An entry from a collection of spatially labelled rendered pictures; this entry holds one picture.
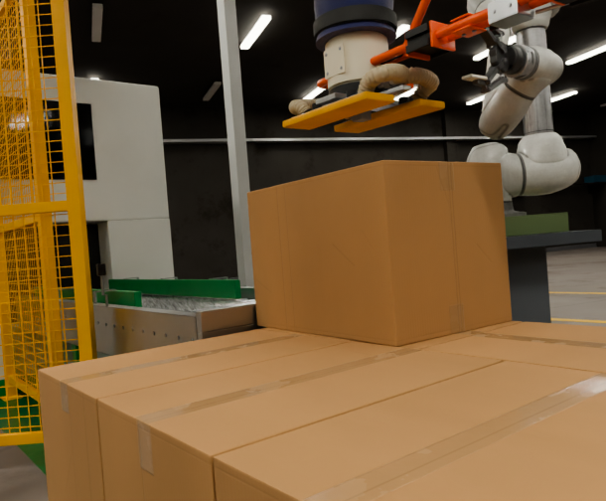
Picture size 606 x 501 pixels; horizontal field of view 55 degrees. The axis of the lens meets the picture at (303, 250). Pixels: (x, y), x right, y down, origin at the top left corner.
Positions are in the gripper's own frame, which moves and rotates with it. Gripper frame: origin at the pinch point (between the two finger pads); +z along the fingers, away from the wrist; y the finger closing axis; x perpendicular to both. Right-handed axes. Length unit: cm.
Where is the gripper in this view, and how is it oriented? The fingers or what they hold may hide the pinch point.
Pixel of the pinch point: (467, 50)
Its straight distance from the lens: 159.3
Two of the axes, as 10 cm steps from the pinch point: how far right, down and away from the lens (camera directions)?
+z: -7.9, 0.7, -6.1
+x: -6.1, 0.4, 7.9
